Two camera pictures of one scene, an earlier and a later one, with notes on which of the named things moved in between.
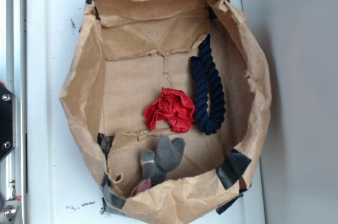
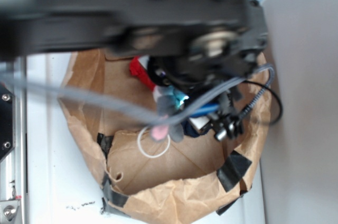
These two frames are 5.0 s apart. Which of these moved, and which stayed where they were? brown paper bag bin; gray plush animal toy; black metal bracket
Moved: gray plush animal toy
Stayed: black metal bracket; brown paper bag bin
